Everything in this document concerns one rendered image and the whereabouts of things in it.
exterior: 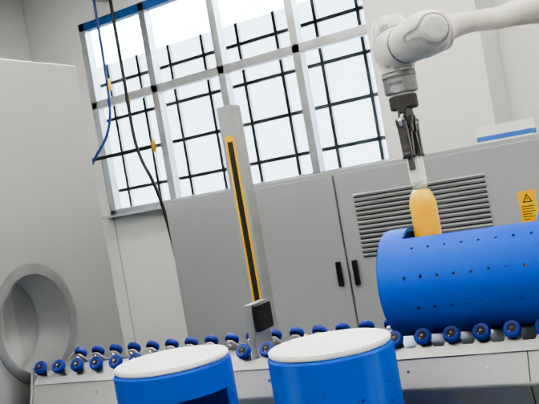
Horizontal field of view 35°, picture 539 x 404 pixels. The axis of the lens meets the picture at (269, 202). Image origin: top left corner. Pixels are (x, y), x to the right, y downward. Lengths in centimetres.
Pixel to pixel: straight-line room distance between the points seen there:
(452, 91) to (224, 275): 162
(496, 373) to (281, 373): 58
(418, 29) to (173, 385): 100
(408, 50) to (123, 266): 487
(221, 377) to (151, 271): 457
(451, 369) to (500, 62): 307
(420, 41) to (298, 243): 229
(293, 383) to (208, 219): 276
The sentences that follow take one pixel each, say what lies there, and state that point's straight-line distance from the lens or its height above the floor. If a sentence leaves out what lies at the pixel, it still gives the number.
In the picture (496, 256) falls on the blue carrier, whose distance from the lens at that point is 211.
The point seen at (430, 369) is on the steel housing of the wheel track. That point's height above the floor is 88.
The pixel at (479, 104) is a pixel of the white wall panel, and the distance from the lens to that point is 480.
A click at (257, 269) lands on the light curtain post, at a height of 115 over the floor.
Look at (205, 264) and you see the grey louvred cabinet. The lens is 457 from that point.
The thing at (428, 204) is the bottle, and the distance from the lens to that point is 223.
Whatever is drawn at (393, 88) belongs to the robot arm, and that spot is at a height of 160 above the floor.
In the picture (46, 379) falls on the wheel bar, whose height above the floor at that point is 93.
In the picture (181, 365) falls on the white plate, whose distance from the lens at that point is 197.
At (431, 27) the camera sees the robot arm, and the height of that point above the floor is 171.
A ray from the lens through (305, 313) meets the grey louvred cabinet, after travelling 427.
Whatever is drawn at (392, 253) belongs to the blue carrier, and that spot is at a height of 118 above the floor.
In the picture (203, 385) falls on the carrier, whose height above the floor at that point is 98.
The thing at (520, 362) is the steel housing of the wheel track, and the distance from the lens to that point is 215.
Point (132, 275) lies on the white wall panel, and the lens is 669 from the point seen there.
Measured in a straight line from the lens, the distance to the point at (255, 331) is 246.
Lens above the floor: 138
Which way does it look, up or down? level
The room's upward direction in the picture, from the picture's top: 10 degrees counter-clockwise
